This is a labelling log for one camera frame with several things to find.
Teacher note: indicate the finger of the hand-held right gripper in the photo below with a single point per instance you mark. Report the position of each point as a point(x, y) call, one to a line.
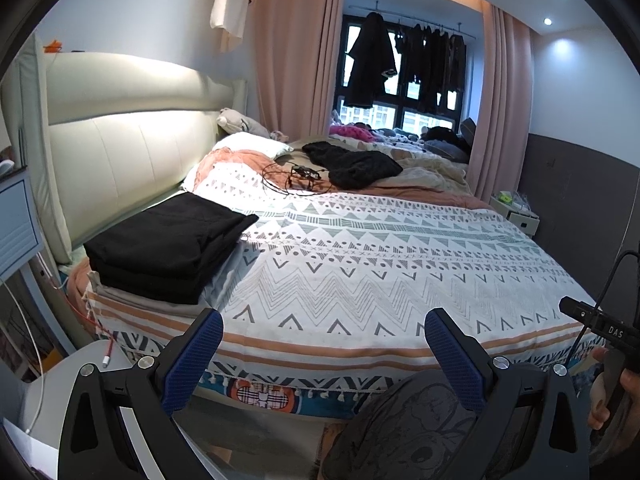
point(577, 308)

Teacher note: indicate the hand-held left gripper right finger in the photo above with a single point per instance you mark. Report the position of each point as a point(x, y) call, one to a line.
point(455, 360)

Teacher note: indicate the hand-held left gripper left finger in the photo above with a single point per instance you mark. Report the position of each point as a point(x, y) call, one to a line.
point(192, 360)

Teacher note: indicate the black jacket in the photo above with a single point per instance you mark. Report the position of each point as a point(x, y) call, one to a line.
point(165, 230)

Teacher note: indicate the folded black clothes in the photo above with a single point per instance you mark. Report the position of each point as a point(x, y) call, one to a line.
point(160, 287)

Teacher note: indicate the row of hanging dark clothes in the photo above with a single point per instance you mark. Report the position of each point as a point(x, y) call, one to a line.
point(430, 60)

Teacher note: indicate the person's right hand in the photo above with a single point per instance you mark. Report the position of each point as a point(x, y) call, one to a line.
point(631, 392)

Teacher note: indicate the grey printed pants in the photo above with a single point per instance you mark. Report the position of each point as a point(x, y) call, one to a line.
point(400, 440)

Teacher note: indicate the white nightstand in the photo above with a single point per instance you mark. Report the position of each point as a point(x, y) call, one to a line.
point(520, 220)

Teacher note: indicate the bed with patterned sheet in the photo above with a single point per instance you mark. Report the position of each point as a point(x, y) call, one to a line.
point(375, 270)

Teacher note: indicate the green item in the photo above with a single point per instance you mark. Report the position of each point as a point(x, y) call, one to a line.
point(506, 198)

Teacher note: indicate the pink blanket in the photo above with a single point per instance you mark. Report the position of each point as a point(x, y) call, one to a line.
point(400, 192)

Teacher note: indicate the grey upright cushion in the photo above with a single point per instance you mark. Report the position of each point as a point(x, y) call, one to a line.
point(467, 135)

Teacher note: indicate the grey pillow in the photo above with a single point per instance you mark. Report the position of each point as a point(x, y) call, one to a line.
point(445, 151)

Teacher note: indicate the black cloth bundle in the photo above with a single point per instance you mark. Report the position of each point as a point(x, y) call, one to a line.
point(442, 136)

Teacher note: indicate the white padded headboard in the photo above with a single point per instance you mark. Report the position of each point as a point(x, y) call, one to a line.
point(125, 150)

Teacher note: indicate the pink curtain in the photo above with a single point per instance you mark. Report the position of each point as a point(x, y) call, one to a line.
point(295, 50)
point(500, 100)

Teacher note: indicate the white pillow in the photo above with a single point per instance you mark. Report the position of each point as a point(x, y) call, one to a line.
point(250, 145)

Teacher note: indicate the black knit garment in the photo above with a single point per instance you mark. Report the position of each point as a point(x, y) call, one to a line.
point(350, 162)

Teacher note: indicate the patterned window seat bedding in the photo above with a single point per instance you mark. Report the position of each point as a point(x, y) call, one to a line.
point(395, 137)

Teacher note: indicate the grey plush toy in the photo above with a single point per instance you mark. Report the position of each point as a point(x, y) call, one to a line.
point(245, 122)

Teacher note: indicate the magenta cloth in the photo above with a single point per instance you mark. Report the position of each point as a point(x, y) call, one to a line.
point(350, 131)

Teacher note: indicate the black hanging coat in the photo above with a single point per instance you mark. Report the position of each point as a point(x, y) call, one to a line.
point(370, 60)

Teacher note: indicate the orange item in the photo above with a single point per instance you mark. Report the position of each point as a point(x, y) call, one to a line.
point(52, 47)

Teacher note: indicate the white hanging garment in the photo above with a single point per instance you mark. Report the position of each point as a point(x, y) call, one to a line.
point(230, 5)

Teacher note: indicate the clothes rail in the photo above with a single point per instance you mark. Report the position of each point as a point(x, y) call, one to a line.
point(410, 18)

